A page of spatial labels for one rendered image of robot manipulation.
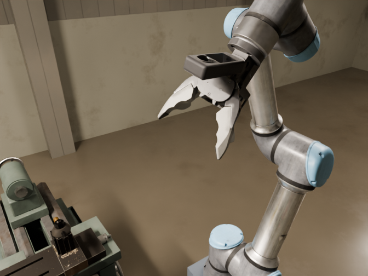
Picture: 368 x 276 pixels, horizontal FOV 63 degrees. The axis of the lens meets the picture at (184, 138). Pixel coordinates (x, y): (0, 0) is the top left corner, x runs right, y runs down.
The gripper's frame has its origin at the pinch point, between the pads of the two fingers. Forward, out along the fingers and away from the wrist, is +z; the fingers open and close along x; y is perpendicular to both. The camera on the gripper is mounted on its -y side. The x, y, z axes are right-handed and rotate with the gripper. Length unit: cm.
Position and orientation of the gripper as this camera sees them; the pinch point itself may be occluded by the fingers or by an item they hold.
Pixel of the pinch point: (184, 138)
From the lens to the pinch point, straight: 54.4
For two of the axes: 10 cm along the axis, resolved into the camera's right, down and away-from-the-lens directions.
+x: -7.3, -5.1, 4.6
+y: 4.3, 2.0, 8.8
